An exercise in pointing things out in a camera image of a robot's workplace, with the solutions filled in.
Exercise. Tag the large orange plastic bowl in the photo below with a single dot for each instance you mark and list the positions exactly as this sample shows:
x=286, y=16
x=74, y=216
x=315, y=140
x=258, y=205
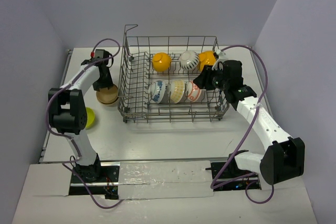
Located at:
x=206, y=58

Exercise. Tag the lime green plastic bowl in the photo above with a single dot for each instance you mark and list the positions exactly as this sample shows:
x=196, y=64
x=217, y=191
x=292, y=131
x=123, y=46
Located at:
x=90, y=117

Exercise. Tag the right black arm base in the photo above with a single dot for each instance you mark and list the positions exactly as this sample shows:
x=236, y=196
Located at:
x=230, y=173

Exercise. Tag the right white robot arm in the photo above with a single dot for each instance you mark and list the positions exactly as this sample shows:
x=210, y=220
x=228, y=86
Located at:
x=284, y=155

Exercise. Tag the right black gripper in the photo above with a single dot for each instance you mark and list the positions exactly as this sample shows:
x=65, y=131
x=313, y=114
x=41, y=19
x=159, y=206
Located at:
x=204, y=78

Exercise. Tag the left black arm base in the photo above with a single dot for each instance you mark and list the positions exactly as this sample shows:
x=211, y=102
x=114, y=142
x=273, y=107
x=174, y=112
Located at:
x=105, y=182

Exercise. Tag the grey wire dish rack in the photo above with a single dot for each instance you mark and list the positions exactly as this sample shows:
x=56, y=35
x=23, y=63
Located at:
x=137, y=73

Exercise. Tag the small orange plastic bowl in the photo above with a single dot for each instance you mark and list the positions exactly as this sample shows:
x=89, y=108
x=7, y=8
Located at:
x=161, y=62

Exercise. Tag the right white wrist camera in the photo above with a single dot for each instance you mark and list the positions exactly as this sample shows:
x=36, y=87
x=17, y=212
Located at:
x=220, y=57

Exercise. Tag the pale yellow flower bowl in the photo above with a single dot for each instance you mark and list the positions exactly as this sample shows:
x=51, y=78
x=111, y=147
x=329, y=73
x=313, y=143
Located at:
x=175, y=90

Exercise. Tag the blue floral ceramic bowl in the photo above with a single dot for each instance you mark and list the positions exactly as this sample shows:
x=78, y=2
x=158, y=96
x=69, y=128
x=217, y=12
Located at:
x=157, y=90

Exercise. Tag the tan ceramic bowl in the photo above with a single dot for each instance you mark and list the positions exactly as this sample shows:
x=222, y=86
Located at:
x=108, y=96

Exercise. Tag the clear plastic tape sheet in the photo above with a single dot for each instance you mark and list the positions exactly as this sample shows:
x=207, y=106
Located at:
x=160, y=180

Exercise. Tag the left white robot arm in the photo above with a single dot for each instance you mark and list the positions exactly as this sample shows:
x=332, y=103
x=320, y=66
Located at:
x=66, y=110

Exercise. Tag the white striped ceramic bowl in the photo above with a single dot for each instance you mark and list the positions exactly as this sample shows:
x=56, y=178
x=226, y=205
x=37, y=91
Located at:
x=189, y=60

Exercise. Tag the red patterned white bowl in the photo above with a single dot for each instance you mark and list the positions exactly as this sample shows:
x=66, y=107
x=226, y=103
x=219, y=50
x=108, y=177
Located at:
x=193, y=92

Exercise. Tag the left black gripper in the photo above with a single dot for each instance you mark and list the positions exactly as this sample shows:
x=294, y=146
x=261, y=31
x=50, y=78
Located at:
x=102, y=85

